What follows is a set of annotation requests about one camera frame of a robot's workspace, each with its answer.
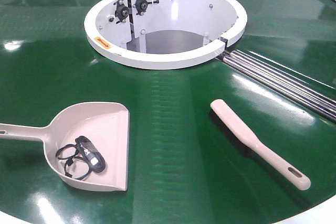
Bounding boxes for beige hand brush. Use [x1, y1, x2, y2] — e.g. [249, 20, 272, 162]
[210, 99, 311, 190]

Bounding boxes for beige plastic dustpan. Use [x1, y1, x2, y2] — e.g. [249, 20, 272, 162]
[1, 102, 129, 191]

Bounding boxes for black cable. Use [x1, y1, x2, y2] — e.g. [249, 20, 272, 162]
[55, 135, 107, 181]

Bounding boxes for steel conveyor rollers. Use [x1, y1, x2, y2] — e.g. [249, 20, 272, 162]
[217, 50, 335, 123]

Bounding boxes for white inner conveyor ring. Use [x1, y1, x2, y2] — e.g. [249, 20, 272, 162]
[83, 0, 248, 70]

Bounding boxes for right black bearing mount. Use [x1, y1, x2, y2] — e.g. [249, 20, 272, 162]
[134, 0, 160, 16]

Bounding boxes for black bearing mount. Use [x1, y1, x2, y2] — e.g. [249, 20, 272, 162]
[134, 0, 160, 16]
[114, 0, 129, 24]

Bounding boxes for left black bearing mount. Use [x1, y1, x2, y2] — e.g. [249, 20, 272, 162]
[114, 0, 129, 24]

